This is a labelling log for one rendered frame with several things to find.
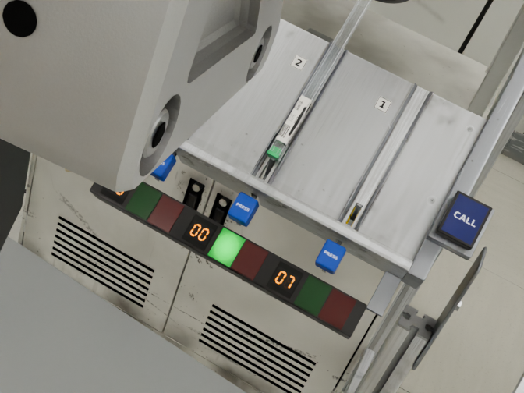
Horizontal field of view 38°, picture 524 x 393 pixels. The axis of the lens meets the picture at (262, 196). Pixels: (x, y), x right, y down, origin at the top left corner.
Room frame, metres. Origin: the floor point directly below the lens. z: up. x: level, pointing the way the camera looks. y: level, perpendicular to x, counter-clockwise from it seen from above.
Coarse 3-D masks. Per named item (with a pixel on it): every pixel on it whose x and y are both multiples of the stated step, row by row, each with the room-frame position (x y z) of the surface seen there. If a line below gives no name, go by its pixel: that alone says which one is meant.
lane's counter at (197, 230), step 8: (192, 224) 0.68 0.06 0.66; (200, 224) 0.68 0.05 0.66; (208, 224) 0.68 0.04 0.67; (192, 232) 0.67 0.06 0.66; (200, 232) 0.67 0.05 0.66; (208, 232) 0.67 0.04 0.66; (192, 240) 0.66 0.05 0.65; (200, 240) 0.66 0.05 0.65; (208, 240) 0.67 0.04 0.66; (200, 248) 0.66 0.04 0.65
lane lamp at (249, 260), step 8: (248, 248) 0.67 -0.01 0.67; (256, 248) 0.67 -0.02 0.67; (240, 256) 0.66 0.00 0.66; (248, 256) 0.66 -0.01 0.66; (256, 256) 0.66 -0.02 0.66; (264, 256) 0.66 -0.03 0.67; (232, 264) 0.65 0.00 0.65; (240, 264) 0.65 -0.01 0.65; (248, 264) 0.65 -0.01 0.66; (256, 264) 0.65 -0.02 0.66; (240, 272) 0.65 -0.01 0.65; (248, 272) 0.65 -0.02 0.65; (256, 272) 0.65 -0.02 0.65
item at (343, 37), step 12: (360, 0) 0.89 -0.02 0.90; (372, 0) 0.90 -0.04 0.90; (360, 12) 0.87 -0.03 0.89; (348, 24) 0.86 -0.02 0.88; (336, 36) 0.85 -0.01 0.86; (348, 36) 0.85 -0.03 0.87; (336, 48) 0.84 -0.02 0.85; (324, 60) 0.82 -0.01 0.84; (336, 60) 0.83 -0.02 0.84; (324, 72) 0.81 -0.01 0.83; (312, 84) 0.80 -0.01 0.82; (312, 96) 0.79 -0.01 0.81; (276, 144) 0.74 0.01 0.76
